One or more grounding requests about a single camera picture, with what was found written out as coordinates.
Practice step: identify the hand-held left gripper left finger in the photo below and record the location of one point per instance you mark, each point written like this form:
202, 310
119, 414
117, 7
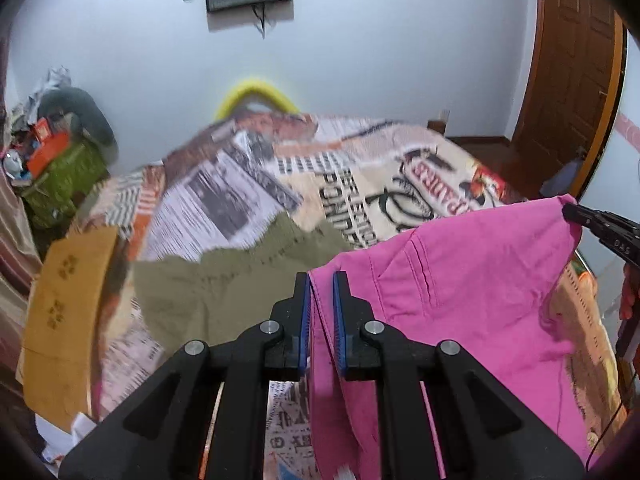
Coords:
303, 330

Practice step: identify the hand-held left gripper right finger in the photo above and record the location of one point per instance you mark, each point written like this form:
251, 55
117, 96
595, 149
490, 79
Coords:
340, 330

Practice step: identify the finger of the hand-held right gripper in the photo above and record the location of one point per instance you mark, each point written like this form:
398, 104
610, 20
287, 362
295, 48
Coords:
600, 227

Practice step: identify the pink pants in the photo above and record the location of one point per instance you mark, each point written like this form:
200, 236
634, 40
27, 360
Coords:
475, 310

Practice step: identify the olive green pants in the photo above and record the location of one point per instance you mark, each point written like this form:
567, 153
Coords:
225, 290

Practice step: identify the person's right hand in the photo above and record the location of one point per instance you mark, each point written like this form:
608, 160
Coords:
629, 292

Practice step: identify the blue bag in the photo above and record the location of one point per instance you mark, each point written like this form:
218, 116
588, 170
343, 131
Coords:
565, 175

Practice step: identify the printed blanket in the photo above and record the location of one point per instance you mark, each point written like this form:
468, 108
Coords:
310, 170

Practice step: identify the brown wooden door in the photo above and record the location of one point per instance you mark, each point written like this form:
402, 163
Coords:
565, 60

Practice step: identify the brown cardboard sheet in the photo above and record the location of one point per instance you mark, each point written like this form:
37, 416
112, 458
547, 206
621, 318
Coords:
65, 310

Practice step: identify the yellow foam tube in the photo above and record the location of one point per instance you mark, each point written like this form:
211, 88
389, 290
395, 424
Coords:
245, 87

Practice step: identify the green patterned box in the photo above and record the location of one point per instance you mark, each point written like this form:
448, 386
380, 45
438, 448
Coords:
65, 180

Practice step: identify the striped pink curtain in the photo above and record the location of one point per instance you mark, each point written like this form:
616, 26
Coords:
15, 240

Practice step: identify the orange box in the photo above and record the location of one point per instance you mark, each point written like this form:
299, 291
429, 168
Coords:
50, 152

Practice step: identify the grey pillow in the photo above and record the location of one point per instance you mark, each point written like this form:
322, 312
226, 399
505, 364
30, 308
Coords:
85, 105

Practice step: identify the small red box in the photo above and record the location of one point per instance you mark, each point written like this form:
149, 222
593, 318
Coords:
41, 130

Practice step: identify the crumpled grey cloth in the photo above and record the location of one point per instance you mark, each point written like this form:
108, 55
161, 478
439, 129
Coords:
52, 80

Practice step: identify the wooden bed post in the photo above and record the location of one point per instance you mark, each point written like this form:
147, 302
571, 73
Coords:
436, 127

